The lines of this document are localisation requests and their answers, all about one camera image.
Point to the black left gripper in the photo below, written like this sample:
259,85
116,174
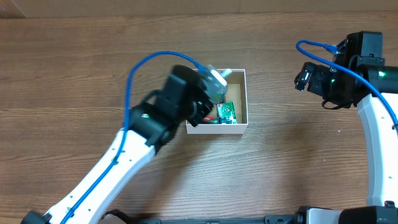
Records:
204,105

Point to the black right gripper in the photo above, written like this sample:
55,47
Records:
317,72

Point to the green Dettol soap bar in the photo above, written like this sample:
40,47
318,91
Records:
226,113

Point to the green white toothbrush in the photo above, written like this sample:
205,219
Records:
226,72

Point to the green toothpaste tube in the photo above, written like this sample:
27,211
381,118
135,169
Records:
211,120

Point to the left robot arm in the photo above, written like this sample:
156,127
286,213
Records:
151,124

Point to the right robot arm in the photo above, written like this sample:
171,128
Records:
354,73

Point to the white cardboard box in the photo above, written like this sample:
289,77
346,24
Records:
238,95

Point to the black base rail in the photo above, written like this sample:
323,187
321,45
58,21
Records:
236,220

